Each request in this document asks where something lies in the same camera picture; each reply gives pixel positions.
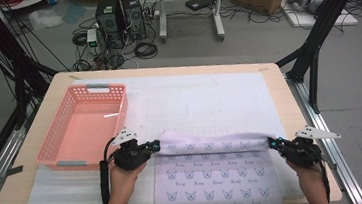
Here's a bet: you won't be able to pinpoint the white foam board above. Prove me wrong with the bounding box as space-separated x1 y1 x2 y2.
281 0 360 33

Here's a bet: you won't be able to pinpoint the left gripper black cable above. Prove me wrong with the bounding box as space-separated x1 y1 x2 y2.
95 136 122 204

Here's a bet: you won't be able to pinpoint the coiled black cable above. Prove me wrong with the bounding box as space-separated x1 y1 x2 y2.
72 57 94 73
133 40 160 61

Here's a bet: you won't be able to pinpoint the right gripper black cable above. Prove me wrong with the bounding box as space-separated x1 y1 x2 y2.
317 159 333 203

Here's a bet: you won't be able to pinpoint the black flat box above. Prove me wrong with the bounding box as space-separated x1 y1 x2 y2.
184 0 218 13

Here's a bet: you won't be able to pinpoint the small white power unit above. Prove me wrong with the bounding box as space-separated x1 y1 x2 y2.
85 28 100 56

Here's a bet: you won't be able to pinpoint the person's left hand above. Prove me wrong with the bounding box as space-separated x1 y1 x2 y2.
108 163 152 204

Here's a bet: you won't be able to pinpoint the grey metal bracket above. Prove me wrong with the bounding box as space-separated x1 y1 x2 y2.
0 164 26 185
325 155 338 171

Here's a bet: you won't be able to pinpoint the black computer tower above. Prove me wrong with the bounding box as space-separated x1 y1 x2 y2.
93 0 128 53
120 0 148 41

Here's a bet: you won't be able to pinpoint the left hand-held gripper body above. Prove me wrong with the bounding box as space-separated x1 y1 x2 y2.
109 124 153 173

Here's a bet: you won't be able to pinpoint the white metal stand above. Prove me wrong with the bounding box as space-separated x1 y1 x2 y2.
155 0 231 48

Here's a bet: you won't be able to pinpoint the pink plastic basket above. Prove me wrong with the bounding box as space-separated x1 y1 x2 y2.
27 79 135 177

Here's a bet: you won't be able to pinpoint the black frame stand with cables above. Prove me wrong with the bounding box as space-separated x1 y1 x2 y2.
0 0 69 188

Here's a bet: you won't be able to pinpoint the white round table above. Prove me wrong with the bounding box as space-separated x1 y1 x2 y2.
0 0 55 13

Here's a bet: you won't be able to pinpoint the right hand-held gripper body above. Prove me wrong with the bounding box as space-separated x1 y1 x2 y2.
276 122 345 171

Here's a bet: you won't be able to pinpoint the lilac printed towel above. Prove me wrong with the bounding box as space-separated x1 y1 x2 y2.
147 120 284 204

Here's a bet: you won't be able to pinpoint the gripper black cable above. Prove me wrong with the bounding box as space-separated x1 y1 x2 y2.
317 159 333 203
95 136 122 204

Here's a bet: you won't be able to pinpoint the person's right hand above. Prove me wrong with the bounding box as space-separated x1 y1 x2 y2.
286 158 328 190

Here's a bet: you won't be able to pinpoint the white grid mat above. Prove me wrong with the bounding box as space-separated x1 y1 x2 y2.
12 59 297 204

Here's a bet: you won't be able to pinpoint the teal sheet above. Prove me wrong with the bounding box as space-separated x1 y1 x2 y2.
60 0 89 26

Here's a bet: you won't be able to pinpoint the clear plastic bag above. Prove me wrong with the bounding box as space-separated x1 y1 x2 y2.
28 6 64 32

